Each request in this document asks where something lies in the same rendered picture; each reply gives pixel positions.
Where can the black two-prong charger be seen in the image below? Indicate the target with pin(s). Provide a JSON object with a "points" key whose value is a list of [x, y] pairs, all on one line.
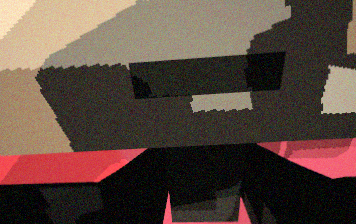
{"points": [[205, 182]]}

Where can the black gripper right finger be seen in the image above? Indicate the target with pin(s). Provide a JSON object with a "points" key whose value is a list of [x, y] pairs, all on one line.
{"points": [[276, 190]]}

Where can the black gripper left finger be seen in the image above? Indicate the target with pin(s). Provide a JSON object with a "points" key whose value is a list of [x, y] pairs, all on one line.
{"points": [[136, 193]]}

